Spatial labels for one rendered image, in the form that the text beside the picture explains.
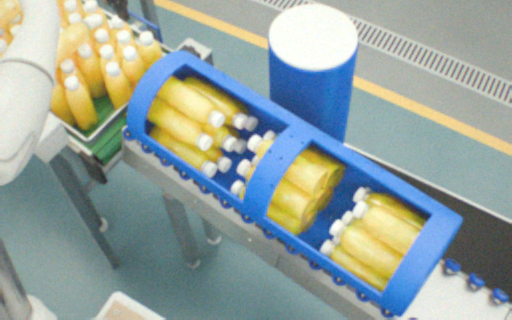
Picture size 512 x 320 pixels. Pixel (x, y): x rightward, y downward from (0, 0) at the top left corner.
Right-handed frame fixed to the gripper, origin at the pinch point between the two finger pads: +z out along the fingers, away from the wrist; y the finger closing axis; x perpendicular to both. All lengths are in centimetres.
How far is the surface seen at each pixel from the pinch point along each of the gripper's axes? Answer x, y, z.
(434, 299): 96, -3, 50
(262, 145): 41.5, -1.1, 24.3
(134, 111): 7.3, 9.7, 26.0
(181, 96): 15.5, -0.3, 23.8
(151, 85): 8.7, 3.2, 20.6
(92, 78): -23.8, 1.7, 42.6
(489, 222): 99, -79, 128
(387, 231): 79, 0, 24
